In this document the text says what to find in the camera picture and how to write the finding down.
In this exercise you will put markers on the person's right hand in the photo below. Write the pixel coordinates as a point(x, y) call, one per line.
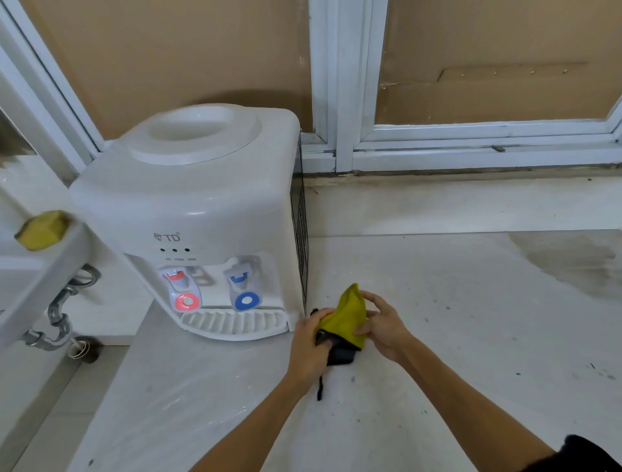
point(386, 328)

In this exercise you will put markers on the white window frame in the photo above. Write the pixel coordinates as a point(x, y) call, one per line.
point(340, 97)

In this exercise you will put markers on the white ceramic sink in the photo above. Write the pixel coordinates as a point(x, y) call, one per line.
point(34, 282)

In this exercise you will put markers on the yellow sponge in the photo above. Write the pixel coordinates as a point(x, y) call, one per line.
point(43, 231)

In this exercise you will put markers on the white drip tray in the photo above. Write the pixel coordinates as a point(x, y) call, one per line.
point(233, 323)

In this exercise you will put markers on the brown cardboard window cover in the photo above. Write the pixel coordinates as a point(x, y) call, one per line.
point(180, 58)
point(500, 58)

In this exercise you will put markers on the blue tap lever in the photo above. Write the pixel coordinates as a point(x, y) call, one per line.
point(248, 300)

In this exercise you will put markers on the white water dispenser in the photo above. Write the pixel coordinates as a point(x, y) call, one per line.
point(194, 204)

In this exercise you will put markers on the chrome sink pipes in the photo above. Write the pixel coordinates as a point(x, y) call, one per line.
point(58, 321)

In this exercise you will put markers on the yellow grey cleaning cloth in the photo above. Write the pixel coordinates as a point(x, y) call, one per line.
point(347, 316)

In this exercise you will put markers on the person's left forearm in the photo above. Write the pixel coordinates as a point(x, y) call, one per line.
point(252, 428)

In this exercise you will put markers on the person's left hand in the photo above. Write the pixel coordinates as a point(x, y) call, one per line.
point(308, 350)

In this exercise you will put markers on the red tap lever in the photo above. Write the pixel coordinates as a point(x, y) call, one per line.
point(187, 301)

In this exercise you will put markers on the person's right forearm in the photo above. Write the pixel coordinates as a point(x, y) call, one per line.
point(471, 403)

